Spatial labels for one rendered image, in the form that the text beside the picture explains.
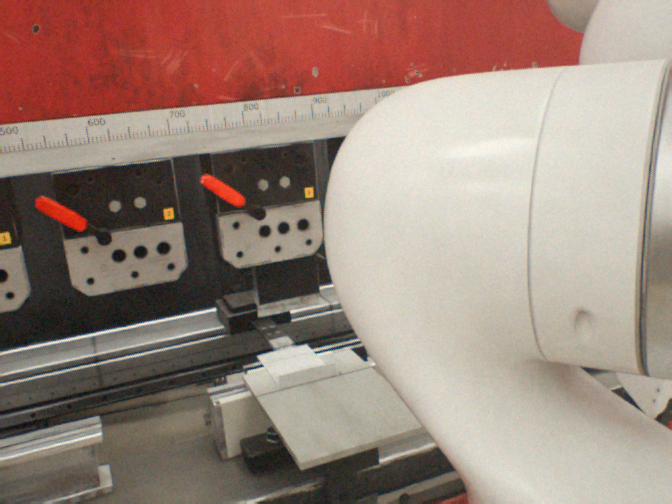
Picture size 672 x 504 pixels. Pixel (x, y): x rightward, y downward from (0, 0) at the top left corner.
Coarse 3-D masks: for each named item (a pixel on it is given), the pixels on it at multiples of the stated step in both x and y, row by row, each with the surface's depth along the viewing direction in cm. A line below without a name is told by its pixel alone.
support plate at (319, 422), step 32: (352, 352) 103; (256, 384) 95; (320, 384) 93; (352, 384) 93; (384, 384) 92; (288, 416) 85; (320, 416) 85; (352, 416) 84; (384, 416) 83; (288, 448) 79; (320, 448) 77; (352, 448) 77
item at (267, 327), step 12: (216, 300) 126; (228, 300) 122; (240, 300) 121; (252, 300) 121; (216, 312) 127; (228, 312) 119; (240, 312) 119; (252, 312) 119; (288, 312) 121; (228, 324) 118; (240, 324) 118; (252, 324) 119; (264, 324) 117; (276, 324) 121; (264, 336) 112; (276, 336) 111; (276, 348) 106; (288, 348) 106
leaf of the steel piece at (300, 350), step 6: (294, 348) 106; (300, 348) 106; (306, 348) 106; (264, 354) 105; (270, 354) 105; (276, 354) 104; (282, 354) 104; (288, 354) 104; (294, 354) 104; (300, 354) 104; (264, 360) 103; (270, 360) 102; (276, 360) 102
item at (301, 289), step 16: (304, 256) 99; (256, 272) 96; (272, 272) 97; (288, 272) 98; (304, 272) 99; (256, 288) 97; (272, 288) 98; (288, 288) 99; (304, 288) 100; (272, 304) 100; (288, 304) 101; (304, 304) 102
